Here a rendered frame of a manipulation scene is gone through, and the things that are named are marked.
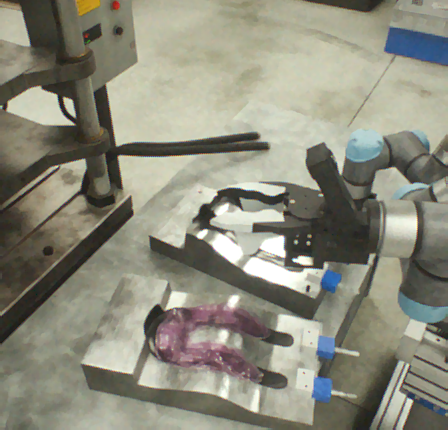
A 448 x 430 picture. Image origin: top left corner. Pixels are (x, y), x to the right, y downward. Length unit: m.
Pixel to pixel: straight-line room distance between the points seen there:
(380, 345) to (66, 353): 1.42
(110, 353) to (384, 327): 1.49
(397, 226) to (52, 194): 1.33
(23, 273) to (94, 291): 0.23
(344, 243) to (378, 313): 1.78
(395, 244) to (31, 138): 1.19
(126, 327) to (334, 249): 0.66
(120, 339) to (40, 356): 0.24
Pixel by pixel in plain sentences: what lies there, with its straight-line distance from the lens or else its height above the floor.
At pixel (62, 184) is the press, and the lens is 1.86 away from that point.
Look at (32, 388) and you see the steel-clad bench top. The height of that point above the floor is 0.80.
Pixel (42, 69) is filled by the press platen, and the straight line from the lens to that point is 1.44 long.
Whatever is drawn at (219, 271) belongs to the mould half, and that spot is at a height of 0.84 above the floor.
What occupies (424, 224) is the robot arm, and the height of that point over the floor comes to 1.47.
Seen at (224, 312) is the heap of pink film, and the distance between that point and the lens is 1.24.
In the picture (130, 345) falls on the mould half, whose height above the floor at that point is 0.91.
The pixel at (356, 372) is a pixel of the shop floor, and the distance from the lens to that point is 2.30.
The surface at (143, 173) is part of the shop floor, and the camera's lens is 3.12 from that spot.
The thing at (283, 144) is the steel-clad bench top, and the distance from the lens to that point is 1.95.
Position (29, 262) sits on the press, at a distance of 1.63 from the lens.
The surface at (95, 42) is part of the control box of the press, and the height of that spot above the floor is 1.22.
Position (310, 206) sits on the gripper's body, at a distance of 0.69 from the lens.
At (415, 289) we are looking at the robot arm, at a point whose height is 1.35.
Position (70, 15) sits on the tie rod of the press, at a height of 1.40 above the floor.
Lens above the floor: 1.92
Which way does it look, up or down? 42 degrees down
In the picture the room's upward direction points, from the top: straight up
